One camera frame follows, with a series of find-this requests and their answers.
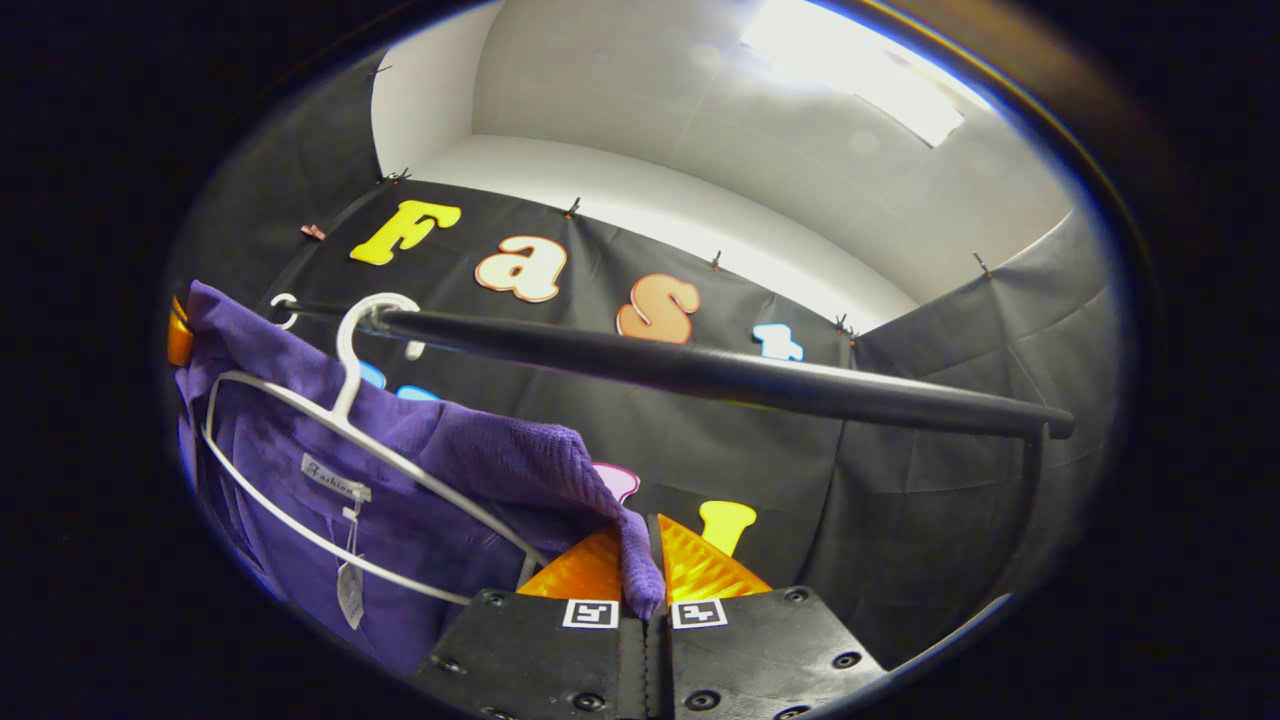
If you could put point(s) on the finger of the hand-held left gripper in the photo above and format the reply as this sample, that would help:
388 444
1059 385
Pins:
180 335

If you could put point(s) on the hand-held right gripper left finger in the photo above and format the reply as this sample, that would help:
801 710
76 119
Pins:
540 650

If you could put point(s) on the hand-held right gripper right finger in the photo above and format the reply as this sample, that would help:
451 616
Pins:
760 650

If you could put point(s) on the white hanger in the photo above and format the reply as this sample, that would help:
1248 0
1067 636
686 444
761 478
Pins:
350 365
280 299

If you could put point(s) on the purple shirt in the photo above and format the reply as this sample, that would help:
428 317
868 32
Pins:
440 440

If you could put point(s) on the black clothes rack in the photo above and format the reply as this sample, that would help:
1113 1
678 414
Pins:
700 368

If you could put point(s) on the red clip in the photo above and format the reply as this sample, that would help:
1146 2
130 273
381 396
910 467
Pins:
313 232

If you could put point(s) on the row of black cloth clips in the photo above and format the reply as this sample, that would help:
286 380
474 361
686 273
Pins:
572 208

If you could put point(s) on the large ceiling light panel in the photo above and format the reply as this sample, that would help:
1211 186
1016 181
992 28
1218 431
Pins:
860 70

